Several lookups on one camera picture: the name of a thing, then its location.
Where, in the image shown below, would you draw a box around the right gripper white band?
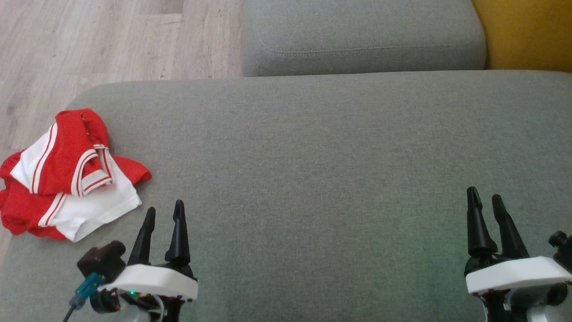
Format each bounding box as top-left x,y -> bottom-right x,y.
464,187 -> 572,297

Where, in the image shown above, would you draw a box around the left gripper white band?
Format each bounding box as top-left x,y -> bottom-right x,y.
96,200 -> 199,309

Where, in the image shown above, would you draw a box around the black cable with teal connector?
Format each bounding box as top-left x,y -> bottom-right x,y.
62,273 -> 105,322

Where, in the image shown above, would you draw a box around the grey fabric sofa seat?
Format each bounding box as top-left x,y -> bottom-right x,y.
0,70 -> 572,322

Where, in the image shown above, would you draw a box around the grey fabric sofa cushion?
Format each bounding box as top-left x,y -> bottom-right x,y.
241,0 -> 487,77

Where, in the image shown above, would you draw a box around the yellow cushion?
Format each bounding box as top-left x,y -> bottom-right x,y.
473,0 -> 572,73

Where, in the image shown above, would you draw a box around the red shorts with white stripe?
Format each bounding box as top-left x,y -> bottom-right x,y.
0,151 -> 143,242

